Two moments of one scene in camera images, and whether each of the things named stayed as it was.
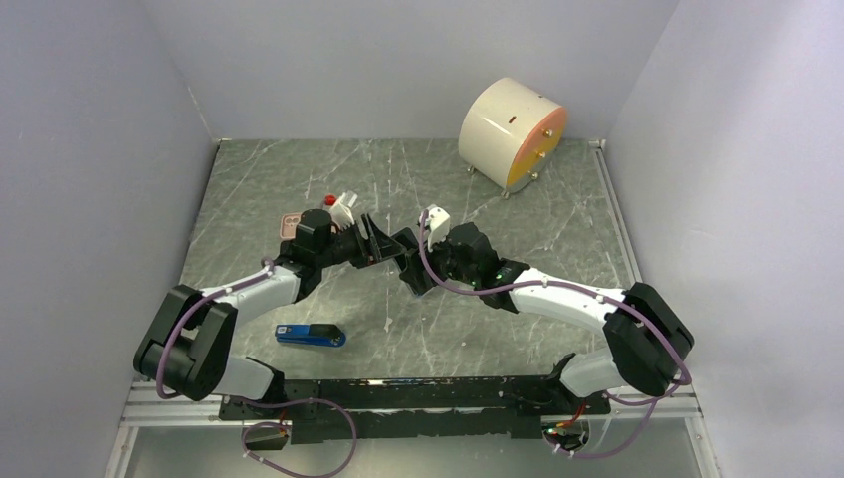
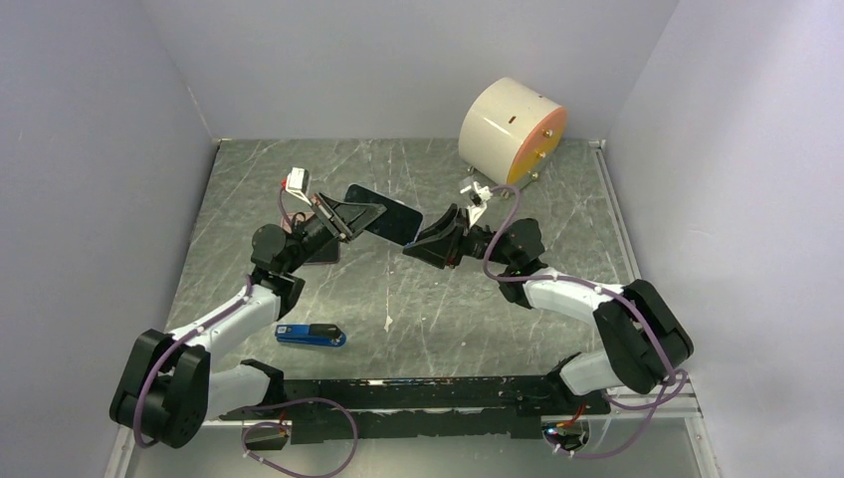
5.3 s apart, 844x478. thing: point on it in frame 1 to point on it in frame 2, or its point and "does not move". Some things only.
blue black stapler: (323, 335) does not move
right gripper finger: (416, 274) to (433, 245)
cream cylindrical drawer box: (510, 134) does not move
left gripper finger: (384, 246) to (353, 217)
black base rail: (395, 409) does not move
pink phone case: (288, 225) does not move
